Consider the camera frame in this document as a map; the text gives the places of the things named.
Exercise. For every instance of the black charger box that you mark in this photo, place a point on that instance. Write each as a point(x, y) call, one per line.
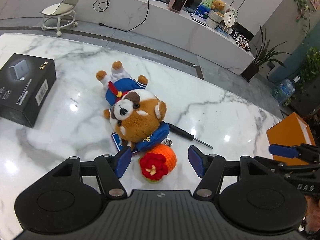
point(25, 83)

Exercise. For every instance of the orange storage box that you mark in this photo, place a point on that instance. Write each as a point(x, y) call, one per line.
point(291, 131)

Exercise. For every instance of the brown dog plush blue outfit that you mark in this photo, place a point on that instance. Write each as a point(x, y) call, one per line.
point(136, 114)

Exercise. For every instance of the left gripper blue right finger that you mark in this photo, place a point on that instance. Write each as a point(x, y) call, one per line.
point(201, 162)

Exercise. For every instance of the white marble tv bench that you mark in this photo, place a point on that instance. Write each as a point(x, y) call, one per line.
point(152, 19)

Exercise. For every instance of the grey tablet notebook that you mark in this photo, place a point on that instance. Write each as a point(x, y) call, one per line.
point(198, 19)

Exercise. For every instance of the black pen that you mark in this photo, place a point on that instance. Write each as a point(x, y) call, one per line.
point(182, 133)

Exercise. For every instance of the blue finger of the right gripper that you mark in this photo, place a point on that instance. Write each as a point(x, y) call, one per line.
point(284, 151)

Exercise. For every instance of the white stool chair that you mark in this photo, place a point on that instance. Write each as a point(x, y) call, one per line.
point(64, 14)

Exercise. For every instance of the black white cow toys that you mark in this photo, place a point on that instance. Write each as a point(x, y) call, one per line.
point(241, 41)

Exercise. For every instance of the orange crochet ball red flower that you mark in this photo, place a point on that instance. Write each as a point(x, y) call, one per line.
point(157, 162)

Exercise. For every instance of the green trailing plant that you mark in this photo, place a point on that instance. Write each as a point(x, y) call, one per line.
point(309, 69)

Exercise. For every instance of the brown teddy bear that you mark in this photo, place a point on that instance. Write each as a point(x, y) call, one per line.
point(218, 6)

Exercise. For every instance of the round paper fan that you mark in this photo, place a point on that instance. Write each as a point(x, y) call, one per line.
point(230, 18)

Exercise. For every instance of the blue water jug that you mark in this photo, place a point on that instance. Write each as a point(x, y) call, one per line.
point(283, 91)

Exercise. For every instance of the dark grey cabinet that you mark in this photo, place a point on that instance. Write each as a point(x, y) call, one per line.
point(307, 101)

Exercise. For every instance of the person's right hand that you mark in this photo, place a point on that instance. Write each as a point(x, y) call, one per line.
point(312, 214)

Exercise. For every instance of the metal keyring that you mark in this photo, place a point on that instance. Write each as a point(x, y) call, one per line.
point(168, 142)

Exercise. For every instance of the potted long leaf plant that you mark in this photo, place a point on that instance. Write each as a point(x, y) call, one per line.
point(264, 54)

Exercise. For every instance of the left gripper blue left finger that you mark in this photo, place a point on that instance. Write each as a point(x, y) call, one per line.
point(114, 166)

